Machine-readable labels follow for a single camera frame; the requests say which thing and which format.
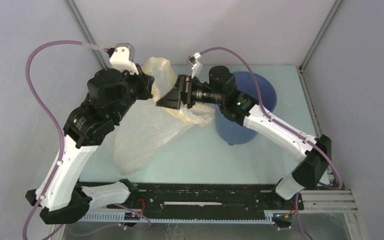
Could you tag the aluminium frame post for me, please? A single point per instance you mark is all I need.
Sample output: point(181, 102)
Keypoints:
point(84, 30)
point(335, 8)

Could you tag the right aluminium frame post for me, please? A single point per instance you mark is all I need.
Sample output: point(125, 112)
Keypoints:
point(335, 8)

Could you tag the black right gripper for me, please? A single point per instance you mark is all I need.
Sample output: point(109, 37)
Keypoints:
point(182, 92)

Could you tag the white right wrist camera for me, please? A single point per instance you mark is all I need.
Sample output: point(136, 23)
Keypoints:
point(196, 65)

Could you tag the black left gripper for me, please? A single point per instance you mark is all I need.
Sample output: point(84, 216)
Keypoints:
point(146, 82)

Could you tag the left aluminium frame post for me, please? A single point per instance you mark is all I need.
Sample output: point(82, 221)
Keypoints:
point(84, 30)

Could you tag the translucent yellowish plastic trash bag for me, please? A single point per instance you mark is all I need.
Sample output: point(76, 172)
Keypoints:
point(146, 128)

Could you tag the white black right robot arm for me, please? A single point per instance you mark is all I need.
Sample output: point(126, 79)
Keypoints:
point(312, 153)

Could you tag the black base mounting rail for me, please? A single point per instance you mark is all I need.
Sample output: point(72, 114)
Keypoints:
point(210, 202)

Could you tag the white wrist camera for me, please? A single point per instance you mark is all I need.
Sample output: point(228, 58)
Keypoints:
point(122, 58)
point(196, 65)

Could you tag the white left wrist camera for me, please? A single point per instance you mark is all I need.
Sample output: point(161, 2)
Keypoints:
point(122, 58)

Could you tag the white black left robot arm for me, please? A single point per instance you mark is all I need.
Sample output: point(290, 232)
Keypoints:
point(63, 201)

